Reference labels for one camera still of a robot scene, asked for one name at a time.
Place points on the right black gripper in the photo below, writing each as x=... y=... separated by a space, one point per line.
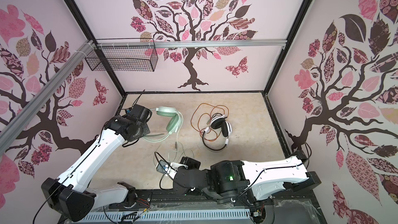
x=190 y=163

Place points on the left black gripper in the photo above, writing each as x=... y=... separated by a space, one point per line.
x=146 y=130

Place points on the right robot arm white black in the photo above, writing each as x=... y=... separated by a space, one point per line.
x=232 y=181

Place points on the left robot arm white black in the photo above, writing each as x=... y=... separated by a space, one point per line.
x=70 y=194

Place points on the white black headphones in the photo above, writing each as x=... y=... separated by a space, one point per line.
x=218 y=121

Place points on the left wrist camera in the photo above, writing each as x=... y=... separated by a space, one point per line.
x=130 y=109

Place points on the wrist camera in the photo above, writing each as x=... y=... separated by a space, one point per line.
x=169 y=168
x=130 y=109

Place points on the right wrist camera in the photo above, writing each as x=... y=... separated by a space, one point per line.
x=169 y=168

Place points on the white slotted cable duct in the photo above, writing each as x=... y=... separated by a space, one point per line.
x=203 y=216

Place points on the black wire mesh basket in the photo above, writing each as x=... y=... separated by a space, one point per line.
x=123 y=54

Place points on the aluminium rail left wall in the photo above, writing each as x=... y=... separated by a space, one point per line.
x=17 y=125

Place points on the aluminium rail wall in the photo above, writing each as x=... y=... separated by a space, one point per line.
x=17 y=125
x=193 y=44

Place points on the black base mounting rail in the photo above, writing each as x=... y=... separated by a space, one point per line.
x=162 y=198

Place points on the aluminium rail back wall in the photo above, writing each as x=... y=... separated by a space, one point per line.
x=193 y=44

